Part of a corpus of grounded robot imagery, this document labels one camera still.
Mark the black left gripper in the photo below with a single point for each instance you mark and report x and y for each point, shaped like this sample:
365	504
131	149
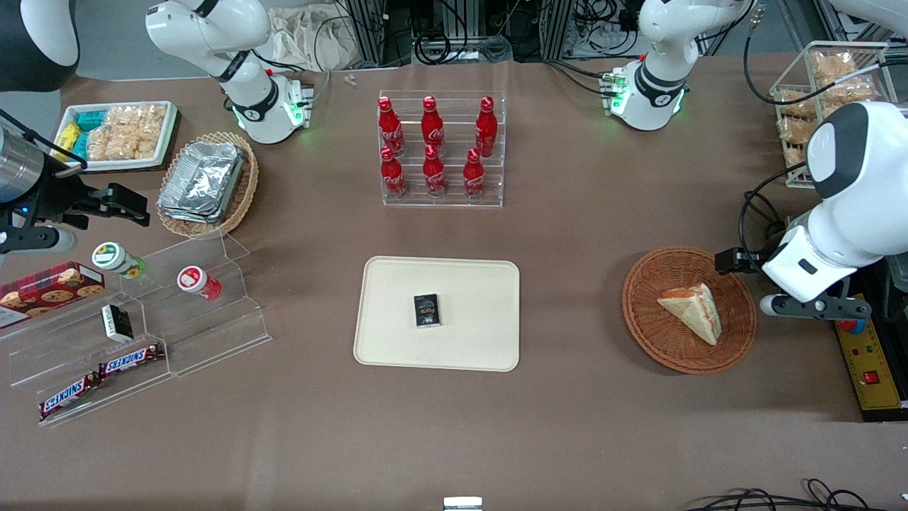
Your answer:
738	262

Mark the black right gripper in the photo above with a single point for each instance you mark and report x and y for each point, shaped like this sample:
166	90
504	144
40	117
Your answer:
55	199

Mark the triangular sandwich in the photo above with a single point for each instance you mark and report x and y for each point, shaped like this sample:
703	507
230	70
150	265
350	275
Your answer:
695	309

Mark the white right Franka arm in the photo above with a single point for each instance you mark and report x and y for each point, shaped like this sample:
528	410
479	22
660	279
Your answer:
213	28

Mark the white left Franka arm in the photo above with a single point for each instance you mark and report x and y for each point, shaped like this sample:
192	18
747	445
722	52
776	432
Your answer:
858	213

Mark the white snack tray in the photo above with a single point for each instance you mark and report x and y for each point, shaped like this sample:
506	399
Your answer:
167	135

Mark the brown wicker basket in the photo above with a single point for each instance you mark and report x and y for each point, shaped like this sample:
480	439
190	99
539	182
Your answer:
660	341

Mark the light wicker basket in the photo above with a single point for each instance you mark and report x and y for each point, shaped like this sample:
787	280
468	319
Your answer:
245	191

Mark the cream plastic tray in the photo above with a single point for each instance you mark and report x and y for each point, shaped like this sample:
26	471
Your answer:
468	341

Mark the green lid cup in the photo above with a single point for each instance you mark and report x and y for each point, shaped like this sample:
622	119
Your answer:
113	258

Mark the rice cracker bag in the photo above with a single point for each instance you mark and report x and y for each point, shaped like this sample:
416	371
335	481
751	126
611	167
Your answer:
138	117
128	144

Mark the stack of foil trays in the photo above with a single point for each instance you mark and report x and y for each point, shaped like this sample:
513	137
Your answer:
202	181

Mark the yellow snack packet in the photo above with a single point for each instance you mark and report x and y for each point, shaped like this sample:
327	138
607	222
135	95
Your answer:
67	137

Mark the teal snack packet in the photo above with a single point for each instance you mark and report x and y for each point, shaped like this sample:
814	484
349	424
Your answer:
91	119

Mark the red lid cup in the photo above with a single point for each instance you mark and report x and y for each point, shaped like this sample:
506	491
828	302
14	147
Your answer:
195	280

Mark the small black white box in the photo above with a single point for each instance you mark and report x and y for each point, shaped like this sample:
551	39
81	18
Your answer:
117	323

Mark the red cookie box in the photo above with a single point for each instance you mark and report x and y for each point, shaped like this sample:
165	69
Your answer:
42	291

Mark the fried snack bag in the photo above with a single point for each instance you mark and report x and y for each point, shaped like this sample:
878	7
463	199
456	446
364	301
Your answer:
796	156
848	91
833	66
796	130
798	105

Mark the red emergency stop button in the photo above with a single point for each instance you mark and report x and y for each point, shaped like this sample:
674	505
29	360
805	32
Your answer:
851	326

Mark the clear acrylic step shelf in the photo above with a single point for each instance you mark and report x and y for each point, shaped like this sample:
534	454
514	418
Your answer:
206	333

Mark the Snickers bar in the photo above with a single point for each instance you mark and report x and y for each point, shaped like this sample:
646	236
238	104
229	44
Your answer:
69	396
131	360

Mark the yellow black control box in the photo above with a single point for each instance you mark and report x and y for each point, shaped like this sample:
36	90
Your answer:
876	383

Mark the white cloth bag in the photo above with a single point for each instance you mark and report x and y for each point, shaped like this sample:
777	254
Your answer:
312	35

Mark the red cola bottle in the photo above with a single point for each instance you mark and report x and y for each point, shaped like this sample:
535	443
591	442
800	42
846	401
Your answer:
393	177
434	176
474	177
391	131
486	131
433	128

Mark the clear acrylic bottle rack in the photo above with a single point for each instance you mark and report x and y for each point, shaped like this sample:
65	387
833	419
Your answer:
454	191

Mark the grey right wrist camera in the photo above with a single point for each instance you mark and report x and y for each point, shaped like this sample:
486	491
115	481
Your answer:
42	240

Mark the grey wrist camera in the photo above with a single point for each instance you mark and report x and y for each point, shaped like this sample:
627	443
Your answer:
816	306
42	240

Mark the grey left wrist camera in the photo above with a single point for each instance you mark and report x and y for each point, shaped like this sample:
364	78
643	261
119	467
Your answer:
816	306

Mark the aluminium frame post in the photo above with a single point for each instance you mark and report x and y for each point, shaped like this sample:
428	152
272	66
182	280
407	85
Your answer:
372	28
557	28

